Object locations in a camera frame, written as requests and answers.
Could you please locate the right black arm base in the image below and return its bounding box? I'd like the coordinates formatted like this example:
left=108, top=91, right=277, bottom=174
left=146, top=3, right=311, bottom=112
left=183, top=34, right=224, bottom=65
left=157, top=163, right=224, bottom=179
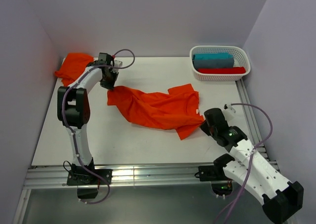
left=194, top=165, right=234, bottom=197

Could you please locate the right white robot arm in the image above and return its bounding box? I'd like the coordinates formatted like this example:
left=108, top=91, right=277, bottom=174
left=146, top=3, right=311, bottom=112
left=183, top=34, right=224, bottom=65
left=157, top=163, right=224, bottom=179
left=197, top=108, right=304, bottom=224

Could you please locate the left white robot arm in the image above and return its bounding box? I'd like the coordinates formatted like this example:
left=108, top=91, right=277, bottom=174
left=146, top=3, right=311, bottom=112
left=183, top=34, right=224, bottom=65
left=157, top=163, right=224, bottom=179
left=57, top=53, right=123, bottom=184

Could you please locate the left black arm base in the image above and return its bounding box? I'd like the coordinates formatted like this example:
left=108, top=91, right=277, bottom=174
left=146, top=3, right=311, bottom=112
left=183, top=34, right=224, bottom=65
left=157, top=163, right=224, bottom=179
left=63, top=160, right=113, bottom=204

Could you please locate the crumpled orange t-shirt pile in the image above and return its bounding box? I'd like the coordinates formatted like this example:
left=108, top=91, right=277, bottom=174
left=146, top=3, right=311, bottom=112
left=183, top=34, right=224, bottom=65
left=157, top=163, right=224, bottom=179
left=54, top=52, right=94, bottom=87

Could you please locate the red rolled t-shirt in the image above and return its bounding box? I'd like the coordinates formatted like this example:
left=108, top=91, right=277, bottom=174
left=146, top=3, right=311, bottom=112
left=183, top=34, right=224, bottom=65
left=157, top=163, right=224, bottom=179
left=197, top=67, right=246, bottom=75

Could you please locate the grey rolled t-shirt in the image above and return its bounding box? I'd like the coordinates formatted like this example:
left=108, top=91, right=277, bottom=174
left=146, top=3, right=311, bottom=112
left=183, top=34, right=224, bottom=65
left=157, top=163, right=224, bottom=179
left=193, top=58, right=235, bottom=69

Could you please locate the white plastic basket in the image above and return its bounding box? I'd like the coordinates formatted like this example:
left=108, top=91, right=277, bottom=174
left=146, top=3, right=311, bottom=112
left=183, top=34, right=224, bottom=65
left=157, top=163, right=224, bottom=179
left=190, top=45, right=251, bottom=81

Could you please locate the teal rolled t-shirt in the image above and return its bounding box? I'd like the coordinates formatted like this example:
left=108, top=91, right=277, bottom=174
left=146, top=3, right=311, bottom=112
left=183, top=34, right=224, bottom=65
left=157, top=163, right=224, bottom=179
left=192, top=52, right=233, bottom=60

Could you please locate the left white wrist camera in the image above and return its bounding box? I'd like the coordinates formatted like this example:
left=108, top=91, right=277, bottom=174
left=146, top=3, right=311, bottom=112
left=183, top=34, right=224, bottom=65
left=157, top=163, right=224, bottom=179
left=113, top=60, right=123, bottom=69

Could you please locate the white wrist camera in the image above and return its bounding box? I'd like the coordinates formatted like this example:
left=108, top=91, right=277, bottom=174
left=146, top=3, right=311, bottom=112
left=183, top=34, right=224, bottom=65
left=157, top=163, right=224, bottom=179
left=222, top=104, right=236, bottom=122
left=113, top=60, right=123, bottom=69

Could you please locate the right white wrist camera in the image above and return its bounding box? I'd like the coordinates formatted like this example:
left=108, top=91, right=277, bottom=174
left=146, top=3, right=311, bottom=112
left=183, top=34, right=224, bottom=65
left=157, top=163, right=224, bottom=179
left=222, top=104, right=236, bottom=122

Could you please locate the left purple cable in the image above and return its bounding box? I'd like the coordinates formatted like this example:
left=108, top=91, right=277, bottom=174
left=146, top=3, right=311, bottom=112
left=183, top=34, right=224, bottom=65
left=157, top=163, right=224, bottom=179
left=61, top=48, right=135, bottom=205

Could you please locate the aluminium rail frame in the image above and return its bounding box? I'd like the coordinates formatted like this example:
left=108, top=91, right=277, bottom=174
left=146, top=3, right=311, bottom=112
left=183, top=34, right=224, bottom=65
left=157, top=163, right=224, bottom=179
left=12, top=80, right=297, bottom=224

